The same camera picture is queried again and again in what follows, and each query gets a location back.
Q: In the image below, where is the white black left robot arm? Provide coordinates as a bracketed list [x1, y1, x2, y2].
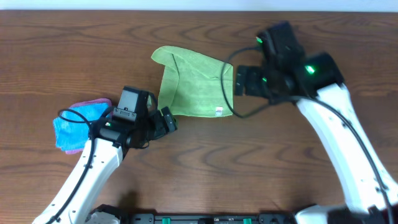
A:
[34, 107, 177, 223]

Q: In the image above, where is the purple folded microfiber cloth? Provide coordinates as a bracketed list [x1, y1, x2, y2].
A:
[60, 98, 111, 154]

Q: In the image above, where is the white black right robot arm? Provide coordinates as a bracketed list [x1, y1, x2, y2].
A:
[236, 53, 397, 223]

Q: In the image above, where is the green microfiber cloth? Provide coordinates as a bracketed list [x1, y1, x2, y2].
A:
[151, 46, 233, 118]

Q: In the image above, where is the blue folded microfiber cloth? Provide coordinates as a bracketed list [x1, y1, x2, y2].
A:
[53, 98, 111, 154]

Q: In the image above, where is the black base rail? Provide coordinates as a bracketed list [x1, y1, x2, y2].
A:
[126, 212, 296, 224]

